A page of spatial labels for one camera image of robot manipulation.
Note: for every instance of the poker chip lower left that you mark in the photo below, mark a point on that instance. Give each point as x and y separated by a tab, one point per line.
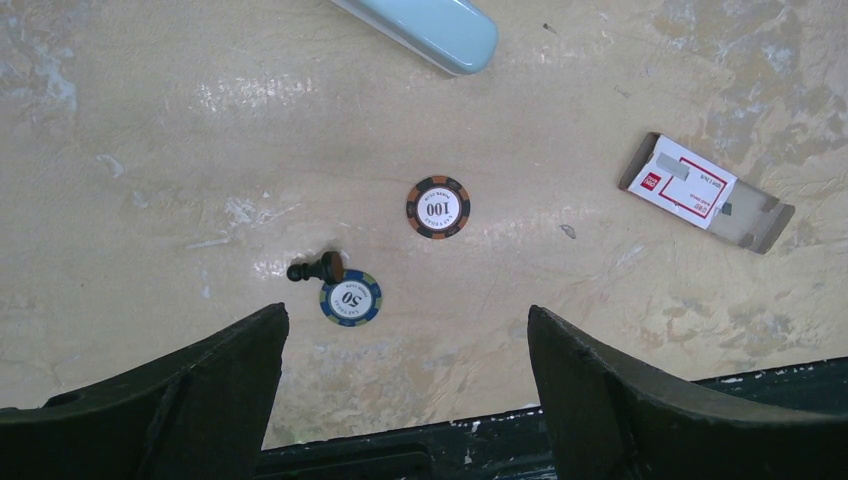
353	302

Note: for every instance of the small black piece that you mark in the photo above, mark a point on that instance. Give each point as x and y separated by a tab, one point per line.
329	268

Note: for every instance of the blue stapler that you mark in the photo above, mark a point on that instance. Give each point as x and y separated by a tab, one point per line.
453	35

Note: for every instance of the poker chip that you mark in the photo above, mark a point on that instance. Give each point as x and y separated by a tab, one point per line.
438	207
353	302

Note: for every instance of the poker chip upper left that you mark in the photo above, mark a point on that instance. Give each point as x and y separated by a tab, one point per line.
438	207

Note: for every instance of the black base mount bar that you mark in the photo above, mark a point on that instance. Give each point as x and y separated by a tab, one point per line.
515	444

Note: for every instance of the staple box with clear lid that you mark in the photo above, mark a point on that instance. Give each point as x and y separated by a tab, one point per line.
701	193

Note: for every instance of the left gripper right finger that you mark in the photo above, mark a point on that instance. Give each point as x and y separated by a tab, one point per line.
610	415

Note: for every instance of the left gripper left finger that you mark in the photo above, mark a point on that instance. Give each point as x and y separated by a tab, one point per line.
200	412

